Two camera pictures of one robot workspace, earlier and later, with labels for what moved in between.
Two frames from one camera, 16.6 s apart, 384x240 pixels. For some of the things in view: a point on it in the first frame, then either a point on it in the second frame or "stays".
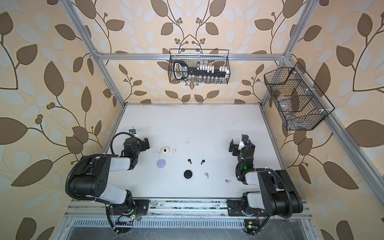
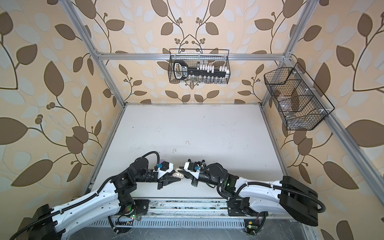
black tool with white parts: (181, 71) stays
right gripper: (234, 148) -> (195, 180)
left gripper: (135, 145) -> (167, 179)
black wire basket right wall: (302, 105) stays
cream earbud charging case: (165, 150) -> (177, 174)
